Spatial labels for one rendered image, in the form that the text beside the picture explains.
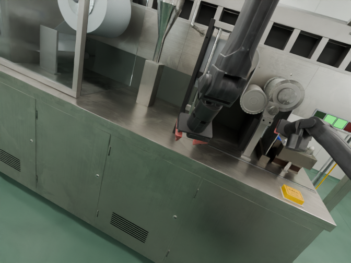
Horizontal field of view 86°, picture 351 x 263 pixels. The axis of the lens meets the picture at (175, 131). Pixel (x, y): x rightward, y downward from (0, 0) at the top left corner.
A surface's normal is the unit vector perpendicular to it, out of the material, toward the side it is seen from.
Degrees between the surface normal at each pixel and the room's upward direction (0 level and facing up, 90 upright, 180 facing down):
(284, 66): 90
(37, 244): 0
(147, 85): 90
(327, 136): 82
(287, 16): 90
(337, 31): 90
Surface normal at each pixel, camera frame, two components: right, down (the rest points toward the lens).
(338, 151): -0.88, -0.38
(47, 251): 0.30, -0.86
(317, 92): -0.32, 0.32
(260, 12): 0.05, 0.51
